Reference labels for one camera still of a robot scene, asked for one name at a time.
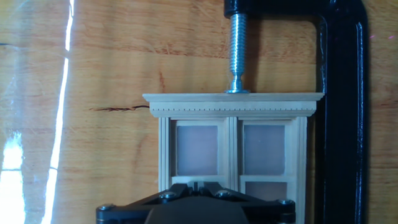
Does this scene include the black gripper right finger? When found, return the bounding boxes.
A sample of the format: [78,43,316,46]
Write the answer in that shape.
[197,182,296,224]

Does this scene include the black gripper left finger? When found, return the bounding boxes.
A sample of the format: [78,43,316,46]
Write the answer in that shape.
[96,182,197,224]

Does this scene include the small wooden compartment box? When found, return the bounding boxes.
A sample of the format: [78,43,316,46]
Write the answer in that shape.
[142,91,325,224]

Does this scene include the black C-clamp with silver screw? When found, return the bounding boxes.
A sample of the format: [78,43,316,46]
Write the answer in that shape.
[223,0,369,224]

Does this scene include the brown wooden board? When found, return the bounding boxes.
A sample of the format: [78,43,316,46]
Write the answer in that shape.
[0,0,398,224]

